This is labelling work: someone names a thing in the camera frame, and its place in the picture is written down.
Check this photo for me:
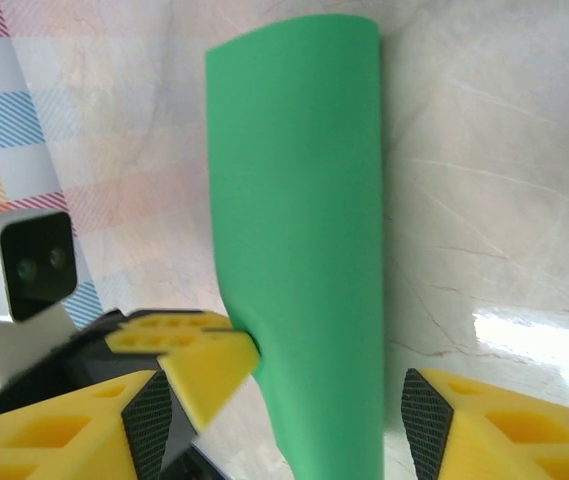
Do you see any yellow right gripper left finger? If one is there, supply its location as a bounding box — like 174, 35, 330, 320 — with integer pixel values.
0, 369, 173, 480

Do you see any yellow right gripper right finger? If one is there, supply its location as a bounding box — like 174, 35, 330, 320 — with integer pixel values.
400, 368, 569, 480

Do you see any green paper sheet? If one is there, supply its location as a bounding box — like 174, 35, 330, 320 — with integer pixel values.
204, 14, 385, 480

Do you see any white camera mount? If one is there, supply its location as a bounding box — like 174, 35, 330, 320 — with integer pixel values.
0, 299, 78, 392

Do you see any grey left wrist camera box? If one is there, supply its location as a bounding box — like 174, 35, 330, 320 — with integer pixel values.
0, 209, 78, 324

